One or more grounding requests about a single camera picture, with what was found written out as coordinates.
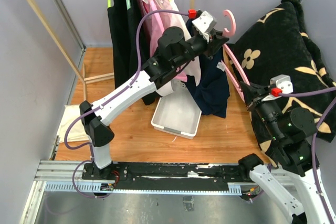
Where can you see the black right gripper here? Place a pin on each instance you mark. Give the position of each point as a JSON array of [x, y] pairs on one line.
[[251, 92]]

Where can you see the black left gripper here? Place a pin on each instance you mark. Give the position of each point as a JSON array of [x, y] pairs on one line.
[[215, 43]]

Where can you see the pink plastic hanger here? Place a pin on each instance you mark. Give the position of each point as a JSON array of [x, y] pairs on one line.
[[229, 33]]

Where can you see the navy blue t shirt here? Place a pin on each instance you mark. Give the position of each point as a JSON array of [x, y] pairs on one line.
[[212, 93]]

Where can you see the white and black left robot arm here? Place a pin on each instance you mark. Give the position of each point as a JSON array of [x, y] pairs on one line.
[[173, 51]]

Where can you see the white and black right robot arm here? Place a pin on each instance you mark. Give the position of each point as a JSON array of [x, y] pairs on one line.
[[292, 145]]

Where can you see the white t shirt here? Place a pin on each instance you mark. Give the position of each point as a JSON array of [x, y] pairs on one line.
[[168, 20]]

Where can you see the pink t shirt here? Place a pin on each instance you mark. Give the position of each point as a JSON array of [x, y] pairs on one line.
[[153, 24]]

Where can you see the black t shirt with print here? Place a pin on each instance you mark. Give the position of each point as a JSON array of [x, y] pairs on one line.
[[133, 19]]

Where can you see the black t shirt far left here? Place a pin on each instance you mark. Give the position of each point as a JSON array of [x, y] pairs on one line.
[[118, 23]]

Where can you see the black floral plush blanket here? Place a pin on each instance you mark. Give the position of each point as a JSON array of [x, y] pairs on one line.
[[278, 43]]

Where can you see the white perforated plastic basket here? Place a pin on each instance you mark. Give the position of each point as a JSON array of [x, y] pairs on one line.
[[177, 113]]

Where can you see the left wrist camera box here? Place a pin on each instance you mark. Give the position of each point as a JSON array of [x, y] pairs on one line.
[[204, 23]]

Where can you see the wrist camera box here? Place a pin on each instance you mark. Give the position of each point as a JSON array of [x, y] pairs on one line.
[[280, 84], [204, 23]]

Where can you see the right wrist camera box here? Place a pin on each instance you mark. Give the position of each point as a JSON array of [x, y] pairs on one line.
[[280, 84]]

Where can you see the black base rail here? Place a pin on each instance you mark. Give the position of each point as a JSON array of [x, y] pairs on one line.
[[168, 177]]

